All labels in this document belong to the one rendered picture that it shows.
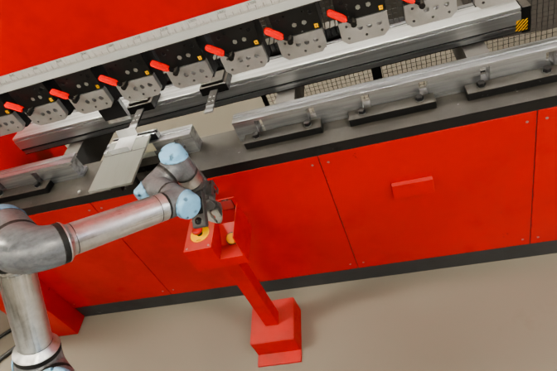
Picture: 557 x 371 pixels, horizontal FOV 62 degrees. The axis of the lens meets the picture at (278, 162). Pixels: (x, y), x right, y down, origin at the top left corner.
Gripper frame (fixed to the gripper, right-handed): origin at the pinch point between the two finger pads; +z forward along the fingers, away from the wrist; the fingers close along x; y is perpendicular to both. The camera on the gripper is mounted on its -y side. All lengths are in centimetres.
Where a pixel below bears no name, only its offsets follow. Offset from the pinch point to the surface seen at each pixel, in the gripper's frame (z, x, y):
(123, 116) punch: -23, 33, 41
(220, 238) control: 11.6, 4.5, 1.9
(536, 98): -2, -108, 21
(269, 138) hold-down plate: -3.8, -19.8, 30.5
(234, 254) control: 12.9, -0.9, -5.3
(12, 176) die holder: -9, 96, 40
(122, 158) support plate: -13.7, 35.9, 28.6
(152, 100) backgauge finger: -12, 30, 62
